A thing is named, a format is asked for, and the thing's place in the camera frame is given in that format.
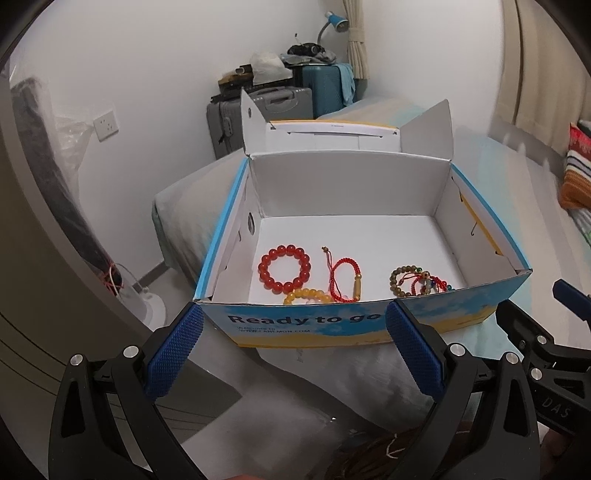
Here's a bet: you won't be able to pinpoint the white wall socket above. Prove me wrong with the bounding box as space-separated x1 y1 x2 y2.
93 110 120 142

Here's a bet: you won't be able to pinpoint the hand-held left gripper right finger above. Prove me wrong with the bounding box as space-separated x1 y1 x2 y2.
385 300 542 480

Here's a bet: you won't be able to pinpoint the striped red orange pillow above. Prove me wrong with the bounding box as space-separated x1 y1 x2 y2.
558 122 591 211

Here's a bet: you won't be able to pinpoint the dark brown cloth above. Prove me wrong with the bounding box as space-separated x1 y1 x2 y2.
321 422 446 480

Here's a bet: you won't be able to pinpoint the red bead bracelet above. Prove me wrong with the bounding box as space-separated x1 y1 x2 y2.
259 246 311 289

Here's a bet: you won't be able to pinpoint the blue desk lamp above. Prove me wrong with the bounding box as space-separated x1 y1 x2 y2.
317 11 349 52

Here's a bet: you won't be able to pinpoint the white plastic bag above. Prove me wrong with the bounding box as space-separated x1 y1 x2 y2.
250 50 288 86

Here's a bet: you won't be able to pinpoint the plastic wrapped dark bundle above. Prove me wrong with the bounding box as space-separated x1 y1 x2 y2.
8 76 124 298

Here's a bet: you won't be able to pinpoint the red cord bracelet gold tube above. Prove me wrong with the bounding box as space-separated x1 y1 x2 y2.
321 246 363 304

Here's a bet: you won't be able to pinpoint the white fan base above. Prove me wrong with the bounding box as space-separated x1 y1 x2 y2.
113 262 167 332

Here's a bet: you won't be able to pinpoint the brown green bead bracelet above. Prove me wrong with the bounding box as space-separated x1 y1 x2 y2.
389 264 424 299

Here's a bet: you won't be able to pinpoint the red cord bracelet small beads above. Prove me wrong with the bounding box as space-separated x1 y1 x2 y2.
406 271 457 297

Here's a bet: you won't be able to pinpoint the black basket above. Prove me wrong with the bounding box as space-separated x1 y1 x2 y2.
216 64 296 101

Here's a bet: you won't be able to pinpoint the teal cloth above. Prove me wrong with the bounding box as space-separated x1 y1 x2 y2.
332 64 357 106

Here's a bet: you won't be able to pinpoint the tied beige curtain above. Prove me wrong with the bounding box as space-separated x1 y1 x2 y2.
341 0 371 93

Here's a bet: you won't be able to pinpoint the yellow bead bracelet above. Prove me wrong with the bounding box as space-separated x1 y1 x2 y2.
283 288 334 306

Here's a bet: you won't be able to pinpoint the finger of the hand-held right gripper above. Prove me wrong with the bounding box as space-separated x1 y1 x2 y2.
552 279 591 311
495 299 591 435

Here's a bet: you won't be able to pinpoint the grey suitcase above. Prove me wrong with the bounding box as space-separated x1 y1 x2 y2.
206 86 315 161

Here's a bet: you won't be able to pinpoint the blue suitcase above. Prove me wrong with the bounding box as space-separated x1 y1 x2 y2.
301 63 357 120

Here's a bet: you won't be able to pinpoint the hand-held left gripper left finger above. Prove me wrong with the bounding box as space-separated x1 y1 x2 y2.
48 302 206 480

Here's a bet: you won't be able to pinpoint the dark clothes pile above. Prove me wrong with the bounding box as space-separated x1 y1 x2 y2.
280 41 339 66

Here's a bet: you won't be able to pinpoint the blue and yellow cardboard box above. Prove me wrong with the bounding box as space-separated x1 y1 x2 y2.
193 88 532 349

